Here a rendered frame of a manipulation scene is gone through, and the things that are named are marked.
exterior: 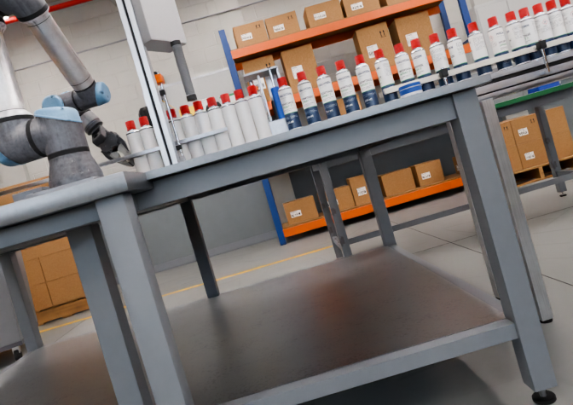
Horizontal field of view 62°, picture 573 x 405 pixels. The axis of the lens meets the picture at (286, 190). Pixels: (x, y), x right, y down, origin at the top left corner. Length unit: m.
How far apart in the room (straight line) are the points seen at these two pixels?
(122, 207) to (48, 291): 4.32
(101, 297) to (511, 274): 1.00
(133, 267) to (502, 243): 0.87
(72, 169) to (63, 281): 3.85
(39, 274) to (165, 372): 4.31
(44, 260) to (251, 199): 2.52
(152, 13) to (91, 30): 5.16
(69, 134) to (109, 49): 5.31
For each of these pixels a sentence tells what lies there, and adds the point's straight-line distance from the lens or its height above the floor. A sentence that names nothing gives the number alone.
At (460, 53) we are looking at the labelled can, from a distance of 1.93.
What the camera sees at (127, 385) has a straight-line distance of 1.31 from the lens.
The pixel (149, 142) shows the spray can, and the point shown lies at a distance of 1.81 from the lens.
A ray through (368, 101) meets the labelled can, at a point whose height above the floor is 0.91.
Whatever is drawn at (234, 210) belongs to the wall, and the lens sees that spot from 6.24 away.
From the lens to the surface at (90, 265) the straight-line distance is 1.25.
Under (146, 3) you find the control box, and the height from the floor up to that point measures 1.41.
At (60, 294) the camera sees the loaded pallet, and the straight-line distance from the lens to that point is 5.30.
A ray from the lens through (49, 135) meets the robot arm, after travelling 1.50.
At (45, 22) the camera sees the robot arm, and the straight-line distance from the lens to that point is 1.68.
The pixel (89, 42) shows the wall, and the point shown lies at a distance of 6.88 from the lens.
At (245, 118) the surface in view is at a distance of 1.77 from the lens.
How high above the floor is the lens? 0.73
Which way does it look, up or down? 2 degrees down
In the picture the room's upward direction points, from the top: 16 degrees counter-clockwise
